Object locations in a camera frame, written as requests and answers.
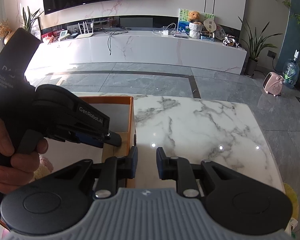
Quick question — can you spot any person's left hand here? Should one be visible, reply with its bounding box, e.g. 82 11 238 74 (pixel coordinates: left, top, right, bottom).
0 119 49 194

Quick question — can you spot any brown round vase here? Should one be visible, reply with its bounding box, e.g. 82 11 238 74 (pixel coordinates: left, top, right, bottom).
4 31 15 45

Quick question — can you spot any white marble TV cabinet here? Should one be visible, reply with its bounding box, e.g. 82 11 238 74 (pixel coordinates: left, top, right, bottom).
27 31 247 74

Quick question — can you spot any potted green floor plant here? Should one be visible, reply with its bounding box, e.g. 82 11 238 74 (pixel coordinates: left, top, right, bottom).
238 17 282 77

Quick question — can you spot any orange cardboard storage box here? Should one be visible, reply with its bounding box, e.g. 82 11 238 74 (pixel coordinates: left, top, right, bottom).
76 95 137 188

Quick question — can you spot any pink small heater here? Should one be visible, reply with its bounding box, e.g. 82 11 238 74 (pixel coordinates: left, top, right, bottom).
263 72 283 96

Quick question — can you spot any white wifi router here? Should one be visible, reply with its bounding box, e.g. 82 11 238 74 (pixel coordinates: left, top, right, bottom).
75 22 94 39

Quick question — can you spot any blue water jug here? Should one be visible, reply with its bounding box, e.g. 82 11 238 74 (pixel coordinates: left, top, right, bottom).
282 50 300 89

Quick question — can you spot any brown teddy bear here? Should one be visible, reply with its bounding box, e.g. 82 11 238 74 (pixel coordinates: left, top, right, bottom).
187 11 200 23

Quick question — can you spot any pink flower plush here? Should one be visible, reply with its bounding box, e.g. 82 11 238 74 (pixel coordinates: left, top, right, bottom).
31 155 53 182

